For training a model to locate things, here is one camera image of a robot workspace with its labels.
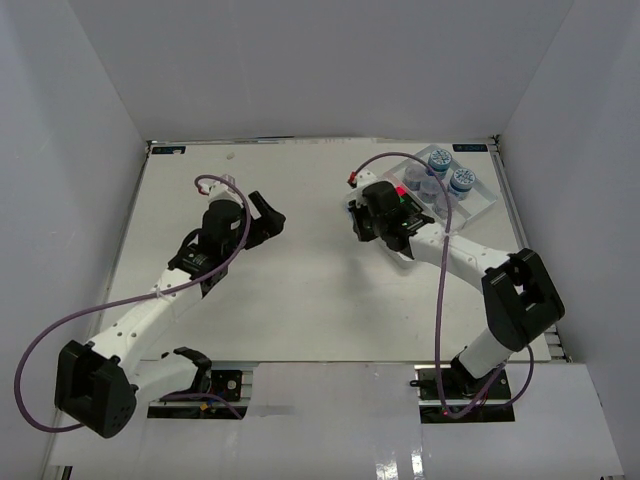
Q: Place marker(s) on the clear jar of clips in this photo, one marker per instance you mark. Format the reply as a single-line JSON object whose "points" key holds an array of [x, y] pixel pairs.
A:
{"points": [[413, 177]]}

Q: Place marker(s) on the white compartment tray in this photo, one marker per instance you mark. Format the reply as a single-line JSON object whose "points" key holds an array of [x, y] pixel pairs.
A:
{"points": [[437, 243]]}

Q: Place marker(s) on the clear jar blue clips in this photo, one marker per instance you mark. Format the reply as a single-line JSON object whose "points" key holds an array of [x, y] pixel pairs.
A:
{"points": [[444, 205]]}

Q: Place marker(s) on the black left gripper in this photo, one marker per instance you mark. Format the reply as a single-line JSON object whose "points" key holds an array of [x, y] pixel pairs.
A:
{"points": [[268, 225]]}

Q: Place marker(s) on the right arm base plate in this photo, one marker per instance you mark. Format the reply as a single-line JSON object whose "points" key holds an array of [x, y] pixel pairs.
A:
{"points": [[456, 389]]}

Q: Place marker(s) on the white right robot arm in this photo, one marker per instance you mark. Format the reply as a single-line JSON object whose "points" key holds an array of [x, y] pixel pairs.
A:
{"points": [[520, 299]]}

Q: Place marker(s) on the blue-white labelled slime jar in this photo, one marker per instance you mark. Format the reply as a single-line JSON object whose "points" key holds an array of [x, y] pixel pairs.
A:
{"points": [[439, 161]]}

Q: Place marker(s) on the blue label sticker right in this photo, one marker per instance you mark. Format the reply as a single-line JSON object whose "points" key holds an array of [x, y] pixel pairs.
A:
{"points": [[469, 147]]}

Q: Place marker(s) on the clear jar dark clips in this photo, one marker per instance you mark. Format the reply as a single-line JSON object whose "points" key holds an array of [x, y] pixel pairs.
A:
{"points": [[429, 189]]}

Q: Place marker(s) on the blue label sticker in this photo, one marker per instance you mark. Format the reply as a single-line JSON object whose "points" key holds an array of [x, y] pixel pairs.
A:
{"points": [[168, 150], [469, 147]]}

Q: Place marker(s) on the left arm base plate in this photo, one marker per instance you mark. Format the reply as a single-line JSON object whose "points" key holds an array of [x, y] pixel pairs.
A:
{"points": [[182, 386]]}

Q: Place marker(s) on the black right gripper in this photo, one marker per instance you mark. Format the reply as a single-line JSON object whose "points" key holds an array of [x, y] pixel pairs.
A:
{"points": [[357, 214]]}

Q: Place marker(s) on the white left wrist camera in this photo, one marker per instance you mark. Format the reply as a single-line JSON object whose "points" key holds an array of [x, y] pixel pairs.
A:
{"points": [[215, 190]]}

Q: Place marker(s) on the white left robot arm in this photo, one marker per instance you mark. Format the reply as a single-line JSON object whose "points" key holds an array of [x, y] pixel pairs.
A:
{"points": [[95, 382]]}

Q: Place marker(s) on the blue label sticker left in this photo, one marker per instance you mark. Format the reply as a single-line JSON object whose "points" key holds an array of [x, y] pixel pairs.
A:
{"points": [[168, 150]]}

